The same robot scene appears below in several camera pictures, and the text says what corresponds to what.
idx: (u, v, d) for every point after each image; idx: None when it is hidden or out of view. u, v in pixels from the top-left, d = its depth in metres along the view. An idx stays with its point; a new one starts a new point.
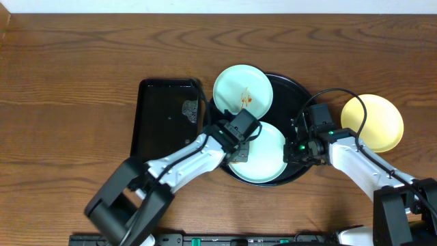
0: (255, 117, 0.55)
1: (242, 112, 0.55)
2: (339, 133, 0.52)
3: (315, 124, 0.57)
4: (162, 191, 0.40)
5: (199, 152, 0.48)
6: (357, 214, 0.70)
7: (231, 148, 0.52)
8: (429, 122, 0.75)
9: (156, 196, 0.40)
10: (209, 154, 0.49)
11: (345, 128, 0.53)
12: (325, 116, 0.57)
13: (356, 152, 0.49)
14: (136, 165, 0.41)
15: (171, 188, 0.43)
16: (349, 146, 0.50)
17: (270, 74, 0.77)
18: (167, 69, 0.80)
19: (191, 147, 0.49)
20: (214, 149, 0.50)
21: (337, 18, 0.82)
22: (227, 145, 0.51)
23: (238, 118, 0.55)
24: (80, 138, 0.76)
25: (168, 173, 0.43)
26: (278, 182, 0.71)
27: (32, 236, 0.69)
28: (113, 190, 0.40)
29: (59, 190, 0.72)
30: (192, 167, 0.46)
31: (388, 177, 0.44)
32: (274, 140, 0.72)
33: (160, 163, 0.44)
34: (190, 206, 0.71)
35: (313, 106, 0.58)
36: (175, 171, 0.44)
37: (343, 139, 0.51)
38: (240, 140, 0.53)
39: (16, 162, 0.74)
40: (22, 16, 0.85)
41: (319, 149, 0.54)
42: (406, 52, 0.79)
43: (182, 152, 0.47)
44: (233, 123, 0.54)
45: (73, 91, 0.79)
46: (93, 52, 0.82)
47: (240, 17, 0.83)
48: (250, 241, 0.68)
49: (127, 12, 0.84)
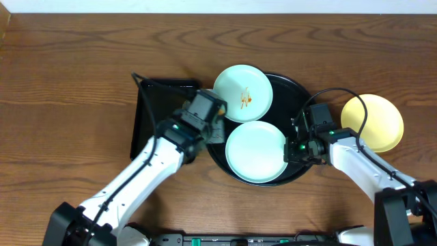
0: (214, 100, 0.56)
1: (201, 98, 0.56)
2: (339, 133, 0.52)
3: (315, 124, 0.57)
4: (100, 238, 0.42)
5: (147, 165, 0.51)
6: (357, 214, 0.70)
7: (191, 142, 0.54)
8: (429, 122, 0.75)
9: (95, 242, 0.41)
10: (158, 163, 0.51)
11: (346, 128, 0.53)
12: (326, 115, 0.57)
13: (357, 152, 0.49)
14: (68, 212, 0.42)
15: (115, 222, 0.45)
16: (349, 146, 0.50)
17: (270, 74, 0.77)
18: (167, 69, 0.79)
19: (136, 165, 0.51)
20: (165, 155, 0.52)
21: (337, 18, 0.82)
22: (182, 143, 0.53)
23: (197, 104, 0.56)
24: (80, 138, 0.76)
25: (108, 209, 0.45)
26: (278, 182, 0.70)
27: (33, 236, 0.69)
28: (53, 239, 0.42)
29: (59, 190, 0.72)
30: (138, 186, 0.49)
31: (389, 179, 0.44)
32: (274, 141, 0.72)
33: (98, 200, 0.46)
34: (190, 206, 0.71)
35: (314, 106, 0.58)
36: (117, 202, 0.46)
37: (342, 139, 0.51)
38: (202, 128, 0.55)
39: (16, 162, 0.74)
40: (22, 16, 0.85)
41: (320, 149, 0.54)
42: (406, 52, 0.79)
43: (127, 174, 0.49)
44: (192, 111, 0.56)
45: (72, 91, 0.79)
46: (92, 52, 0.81)
47: (240, 17, 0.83)
48: (250, 241, 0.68)
49: (127, 12, 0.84)
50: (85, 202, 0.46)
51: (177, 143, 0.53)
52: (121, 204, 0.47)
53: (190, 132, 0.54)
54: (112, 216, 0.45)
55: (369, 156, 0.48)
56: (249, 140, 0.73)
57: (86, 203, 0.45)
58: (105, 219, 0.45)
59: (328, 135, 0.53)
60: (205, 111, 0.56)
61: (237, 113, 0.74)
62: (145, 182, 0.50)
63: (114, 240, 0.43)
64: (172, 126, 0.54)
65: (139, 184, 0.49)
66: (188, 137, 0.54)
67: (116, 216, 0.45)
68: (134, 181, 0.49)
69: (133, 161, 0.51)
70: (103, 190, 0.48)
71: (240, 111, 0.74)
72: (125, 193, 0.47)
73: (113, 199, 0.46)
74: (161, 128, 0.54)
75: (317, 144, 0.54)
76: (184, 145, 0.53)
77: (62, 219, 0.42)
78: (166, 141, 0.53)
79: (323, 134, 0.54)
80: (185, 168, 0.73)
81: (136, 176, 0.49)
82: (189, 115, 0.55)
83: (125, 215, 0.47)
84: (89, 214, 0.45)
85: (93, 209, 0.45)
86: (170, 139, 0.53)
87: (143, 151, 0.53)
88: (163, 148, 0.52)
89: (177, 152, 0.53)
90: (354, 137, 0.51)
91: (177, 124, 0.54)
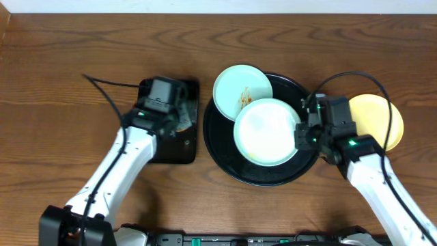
0: (171, 83, 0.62)
1: (157, 84, 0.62)
2: (362, 145, 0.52)
3: (334, 124, 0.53)
4: (92, 228, 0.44)
5: (123, 154, 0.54)
6: (357, 214, 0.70)
7: (159, 124, 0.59)
8: (429, 122, 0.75)
9: (89, 231, 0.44)
10: (134, 148, 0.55)
11: (368, 138, 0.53)
12: (345, 115, 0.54)
13: (383, 184, 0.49)
14: (54, 213, 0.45)
15: (104, 211, 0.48)
16: (377, 179, 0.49)
17: (270, 74, 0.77)
18: (167, 69, 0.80)
19: (113, 156, 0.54)
20: (137, 141, 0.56)
21: (337, 18, 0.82)
22: (151, 128, 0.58)
23: (156, 91, 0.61)
24: (80, 138, 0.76)
25: (95, 201, 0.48)
26: (278, 182, 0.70)
27: (33, 236, 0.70)
28: (50, 240, 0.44)
29: (59, 190, 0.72)
30: (119, 173, 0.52)
31: (420, 236, 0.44)
32: (284, 123, 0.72)
33: (83, 196, 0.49)
34: (190, 206, 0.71)
35: (334, 104, 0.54)
36: (102, 193, 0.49)
37: (367, 155, 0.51)
38: (166, 110, 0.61)
39: (16, 162, 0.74)
40: (22, 16, 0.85)
41: (337, 159, 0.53)
42: (406, 52, 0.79)
43: (106, 166, 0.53)
44: (153, 97, 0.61)
45: (72, 91, 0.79)
46: (92, 52, 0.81)
47: (240, 16, 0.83)
48: (250, 241, 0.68)
49: (127, 12, 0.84)
50: (72, 201, 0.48)
51: (148, 128, 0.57)
52: (108, 193, 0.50)
53: (155, 116, 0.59)
54: (101, 206, 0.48)
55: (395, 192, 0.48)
56: (259, 122, 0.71)
57: (72, 201, 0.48)
58: (95, 210, 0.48)
59: (349, 147, 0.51)
60: (166, 94, 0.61)
61: (238, 113, 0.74)
62: (124, 168, 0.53)
63: (108, 225, 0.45)
64: (138, 114, 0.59)
65: (119, 171, 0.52)
66: (156, 120, 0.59)
67: (104, 203, 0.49)
68: (113, 169, 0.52)
69: (108, 154, 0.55)
70: (86, 186, 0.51)
71: (240, 111, 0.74)
72: (108, 182, 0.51)
73: (98, 190, 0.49)
74: (128, 119, 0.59)
75: (333, 154, 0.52)
76: (153, 128, 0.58)
77: (51, 219, 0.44)
78: (134, 128, 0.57)
79: (344, 143, 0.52)
80: (185, 169, 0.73)
81: (114, 167, 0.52)
82: (152, 102, 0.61)
83: (114, 201, 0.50)
84: (78, 210, 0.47)
85: (80, 205, 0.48)
86: (138, 126, 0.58)
87: (115, 143, 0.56)
88: (135, 135, 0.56)
89: (149, 134, 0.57)
90: (379, 157, 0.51)
91: (142, 112, 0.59)
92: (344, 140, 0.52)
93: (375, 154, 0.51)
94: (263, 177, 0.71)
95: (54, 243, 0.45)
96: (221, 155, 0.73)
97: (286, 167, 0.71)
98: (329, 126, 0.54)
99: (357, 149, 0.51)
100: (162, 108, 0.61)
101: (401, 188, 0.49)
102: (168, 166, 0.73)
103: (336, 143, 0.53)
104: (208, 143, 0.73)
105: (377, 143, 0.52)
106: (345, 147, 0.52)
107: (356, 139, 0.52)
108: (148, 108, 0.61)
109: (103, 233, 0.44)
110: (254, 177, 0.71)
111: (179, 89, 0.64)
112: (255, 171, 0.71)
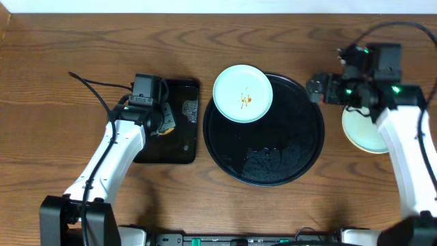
0: (151, 76, 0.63)
1: (138, 78, 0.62)
2: (404, 93, 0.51)
3: (379, 69, 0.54)
4: (93, 212, 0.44)
5: (115, 143, 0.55)
6: (358, 213, 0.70)
7: (146, 116, 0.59)
8: (431, 124, 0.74)
9: (91, 214, 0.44)
10: (124, 138, 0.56)
11: (412, 91, 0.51)
12: (387, 61, 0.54)
13: (414, 139, 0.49)
14: (53, 203, 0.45)
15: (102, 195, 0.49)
16: (410, 132, 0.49)
17: (270, 74, 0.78)
18: (168, 69, 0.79)
19: (104, 146, 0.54)
20: (127, 133, 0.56)
21: (337, 18, 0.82)
22: (139, 119, 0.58)
23: (139, 86, 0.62)
24: (80, 137, 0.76)
25: (93, 187, 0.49)
26: (278, 182, 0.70)
27: (33, 236, 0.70)
28: (50, 229, 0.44)
29: (59, 190, 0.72)
30: (113, 160, 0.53)
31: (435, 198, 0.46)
32: None
33: (80, 184, 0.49)
34: (190, 206, 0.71)
35: (384, 48, 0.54)
36: (100, 178, 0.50)
37: (405, 105, 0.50)
38: (150, 103, 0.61)
39: (16, 162, 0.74)
40: (23, 16, 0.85)
41: (373, 102, 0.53)
42: (405, 52, 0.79)
43: (100, 154, 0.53)
44: (136, 92, 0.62)
45: (73, 91, 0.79)
46: (93, 52, 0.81)
47: (240, 17, 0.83)
48: (250, 241, 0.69)
49: (127, 13, 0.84)
50: (69, 189, 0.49)
51: (135, 119, 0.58)
52: (104, 179, 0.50)
53: (141, 108, 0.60)
54: (99, 190, 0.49)
55: (424, 152, 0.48)
56: None
57: (69, 190, 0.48)
58: (94, 195, 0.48)
59: (390, 93, 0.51)
60: (149, 89, 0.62)
61: (239, 115, 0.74)
62: (117, 155, 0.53)
63: (108, 206, 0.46)
64: (124, 108, 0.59)
65: (114, 157, 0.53)
66: (142, 112, 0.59)
67: (102, 189, 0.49)
68: (107, 158, 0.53)
69: (100, 145, 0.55)
70: (81, 176, 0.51)
71: (240, 111, 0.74)
72: (104, 168, 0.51)
73: (94, 178, 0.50)
74: (115, 112, 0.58)
75: (370, 97, 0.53)
76: (141, 119, 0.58)
77: (50, 208, 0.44)
78: (124, 121, 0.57)
79: (386, 87, 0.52)
80: (185, 168, 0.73)
81: (108, 154, 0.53)
82: (134, 98, 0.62)
83: (111, 187, 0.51)
84: (76, 197, 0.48)
85: (78, 192, 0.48)
86: (125, 119, 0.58)
87: (104, 136, 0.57)
88: (123, 127, 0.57)
89: (138, 125, 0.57)
90: (415, 111, 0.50)
91: (128, 106, 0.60)
92: (386, 86, 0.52)
93: (414, 107, 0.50)
94: (263, 177, 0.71)
95: (57, 231, 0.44)
96: (221, 155, 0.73)
97: (286, 167, 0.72)
98: (374, 71, 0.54)
99: (400, 97, 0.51)
100: (145, 102, 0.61)
101: (429, 145, 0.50)
102: (168, 166, 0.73)
103: (376, 85, 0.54)
104: (208, 143, 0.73)
105: (421, 97, 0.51)
106: (386, 91, 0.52)
107: (401, 86, 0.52)
108: (132, 104, 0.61)
109: (104, 214, 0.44)
110: (255, 177, 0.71)
111: (159, 83, 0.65)
112: (255, 171, 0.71)
